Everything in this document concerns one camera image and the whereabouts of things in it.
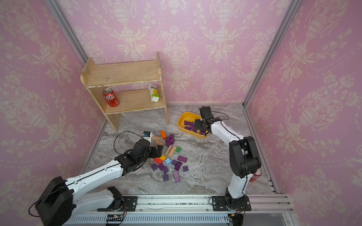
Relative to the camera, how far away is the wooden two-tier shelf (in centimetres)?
74

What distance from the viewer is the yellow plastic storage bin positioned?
3.27ft

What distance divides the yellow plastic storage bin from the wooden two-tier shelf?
4.8 inches
